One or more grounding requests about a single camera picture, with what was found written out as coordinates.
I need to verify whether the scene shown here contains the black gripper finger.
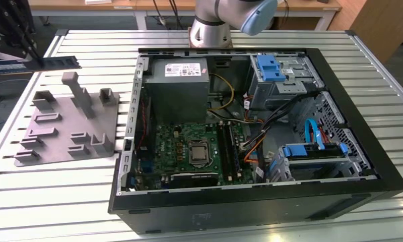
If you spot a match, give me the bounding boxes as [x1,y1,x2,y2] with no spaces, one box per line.
[7,0,43,69]
[0,0,31,60]

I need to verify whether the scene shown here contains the RAM stick with white label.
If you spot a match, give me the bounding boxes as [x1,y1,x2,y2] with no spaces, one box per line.
[0,55,83,75]

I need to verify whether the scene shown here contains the empty black RAM slot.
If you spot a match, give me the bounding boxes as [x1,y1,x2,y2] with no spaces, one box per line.
[217,120,232,181]

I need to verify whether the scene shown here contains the grey parts rack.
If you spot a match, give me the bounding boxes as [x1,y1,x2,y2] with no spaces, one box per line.
[14,72,121,167]

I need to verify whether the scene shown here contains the grey power supply unit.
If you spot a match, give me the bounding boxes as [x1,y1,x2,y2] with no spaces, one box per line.
[144,58,212,124]

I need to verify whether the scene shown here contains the green motherboard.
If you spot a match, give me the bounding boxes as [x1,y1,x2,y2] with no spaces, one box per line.
[136,122,256,190]

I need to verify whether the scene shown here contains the silver CPU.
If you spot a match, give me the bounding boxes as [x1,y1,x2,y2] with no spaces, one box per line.
[189,145,209,161]

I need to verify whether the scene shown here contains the black CPU socket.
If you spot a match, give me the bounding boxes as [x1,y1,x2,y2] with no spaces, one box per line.
[187,139,213,169]

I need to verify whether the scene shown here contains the black graphics card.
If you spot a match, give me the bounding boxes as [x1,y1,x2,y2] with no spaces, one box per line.
[161,171,221,189]

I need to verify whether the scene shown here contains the black PC case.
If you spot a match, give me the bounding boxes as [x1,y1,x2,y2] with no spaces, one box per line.
[108,47,403,234]

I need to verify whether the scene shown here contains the hard disk in blue carrier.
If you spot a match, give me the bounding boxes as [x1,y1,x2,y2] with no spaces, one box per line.
[282,143,349,158]

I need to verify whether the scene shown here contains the metal disk bay cage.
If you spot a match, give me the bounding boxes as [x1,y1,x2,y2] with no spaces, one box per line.
[266,145,370,182]

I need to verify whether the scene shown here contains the wooden cabinet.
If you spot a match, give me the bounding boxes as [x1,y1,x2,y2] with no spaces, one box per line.
[329,0,403,64]

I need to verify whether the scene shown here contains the yellow wire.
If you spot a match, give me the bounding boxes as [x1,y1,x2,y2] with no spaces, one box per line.
[208,73,236,110]

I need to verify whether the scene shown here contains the blue plastic drive bracket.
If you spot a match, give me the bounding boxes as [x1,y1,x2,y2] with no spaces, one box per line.
[256,54,286,82]

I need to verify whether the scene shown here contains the black cable bundle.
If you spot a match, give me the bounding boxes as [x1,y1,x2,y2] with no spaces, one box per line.
[245,89,326,149]

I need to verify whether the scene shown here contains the wooden desk white frame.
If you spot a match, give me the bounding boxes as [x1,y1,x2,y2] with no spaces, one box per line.
[28,0,344,31]

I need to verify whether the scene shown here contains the orange wires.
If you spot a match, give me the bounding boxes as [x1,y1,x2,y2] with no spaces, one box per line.
[244,137,266,164]

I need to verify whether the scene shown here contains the blue SATA cable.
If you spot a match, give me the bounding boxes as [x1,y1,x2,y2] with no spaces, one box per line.
[304,118,325,151]

